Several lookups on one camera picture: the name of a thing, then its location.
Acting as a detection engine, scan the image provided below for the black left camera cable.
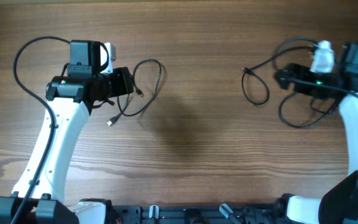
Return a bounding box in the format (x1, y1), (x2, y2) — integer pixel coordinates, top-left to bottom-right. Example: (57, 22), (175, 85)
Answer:
(9, 35), (73, 224)

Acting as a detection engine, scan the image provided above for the black cable with loop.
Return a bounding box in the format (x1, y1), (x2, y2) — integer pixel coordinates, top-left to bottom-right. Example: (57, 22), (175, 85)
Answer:
(241, 45), (315, 106)

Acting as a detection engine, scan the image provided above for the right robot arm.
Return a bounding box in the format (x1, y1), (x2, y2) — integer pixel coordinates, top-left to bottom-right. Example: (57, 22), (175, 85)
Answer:
(274, 41), (358, 223)

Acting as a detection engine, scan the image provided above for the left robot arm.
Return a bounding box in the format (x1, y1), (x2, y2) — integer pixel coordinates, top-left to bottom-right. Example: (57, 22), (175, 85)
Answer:
(0, 40), (134, 223)

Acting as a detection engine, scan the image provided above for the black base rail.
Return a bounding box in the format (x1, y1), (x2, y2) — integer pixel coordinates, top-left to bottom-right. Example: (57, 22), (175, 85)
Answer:
(67, 197), (323, 224)

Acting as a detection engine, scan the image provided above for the black cable bundle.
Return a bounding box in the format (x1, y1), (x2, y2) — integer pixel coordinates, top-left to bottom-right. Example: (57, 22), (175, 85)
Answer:
(106, 58), (163, 127)

